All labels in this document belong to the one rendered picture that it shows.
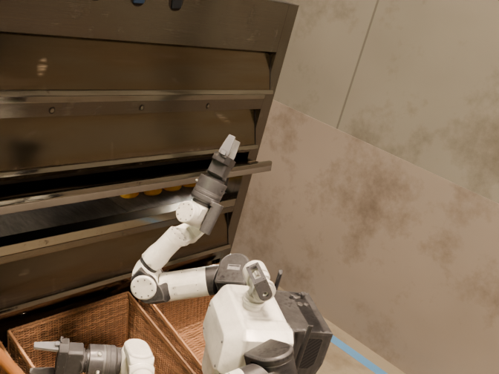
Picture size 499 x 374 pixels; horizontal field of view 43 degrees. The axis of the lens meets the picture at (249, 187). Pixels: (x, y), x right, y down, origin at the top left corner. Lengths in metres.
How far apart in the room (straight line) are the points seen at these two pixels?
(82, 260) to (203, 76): 0.85
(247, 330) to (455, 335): 2.65
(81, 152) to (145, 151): 0.29
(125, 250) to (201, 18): 0.97
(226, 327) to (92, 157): 0.86
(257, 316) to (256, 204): 3.16
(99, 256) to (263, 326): 1.03
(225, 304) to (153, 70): 0.95
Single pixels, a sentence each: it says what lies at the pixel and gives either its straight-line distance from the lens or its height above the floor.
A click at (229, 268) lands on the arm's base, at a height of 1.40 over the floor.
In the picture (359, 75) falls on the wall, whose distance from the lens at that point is 4.25.
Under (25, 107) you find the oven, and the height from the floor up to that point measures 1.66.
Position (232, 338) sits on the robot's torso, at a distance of 1.65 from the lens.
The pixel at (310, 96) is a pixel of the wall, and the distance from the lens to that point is 4.47.
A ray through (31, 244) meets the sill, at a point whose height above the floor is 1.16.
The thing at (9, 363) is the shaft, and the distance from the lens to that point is 1.70.
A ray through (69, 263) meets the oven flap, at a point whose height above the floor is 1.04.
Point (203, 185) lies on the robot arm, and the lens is 1.84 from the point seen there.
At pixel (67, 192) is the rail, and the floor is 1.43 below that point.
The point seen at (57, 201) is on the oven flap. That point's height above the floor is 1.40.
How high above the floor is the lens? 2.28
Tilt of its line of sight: 20 degrees down
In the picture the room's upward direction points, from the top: 16 degrees clockwise
